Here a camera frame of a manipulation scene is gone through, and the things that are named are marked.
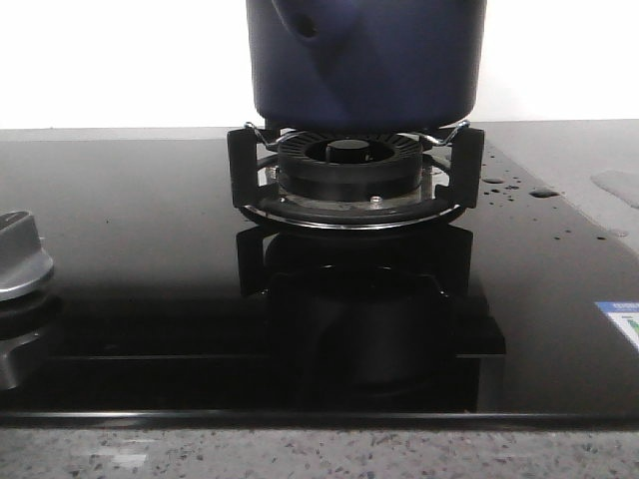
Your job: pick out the silver stove control knob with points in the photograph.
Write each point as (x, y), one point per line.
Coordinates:
(25, 265)

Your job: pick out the blue white energy label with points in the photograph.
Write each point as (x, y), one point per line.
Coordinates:
(622, 316)

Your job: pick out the dark blue cooking pot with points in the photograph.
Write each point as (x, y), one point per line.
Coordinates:
(365, 66)

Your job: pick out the black round gas burner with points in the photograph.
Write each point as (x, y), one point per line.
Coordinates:
(331, 168)

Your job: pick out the black metal pot support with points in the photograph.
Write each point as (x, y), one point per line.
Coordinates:
(452, 167)

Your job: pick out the black glass gas stove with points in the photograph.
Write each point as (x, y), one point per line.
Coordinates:
(167, 307)

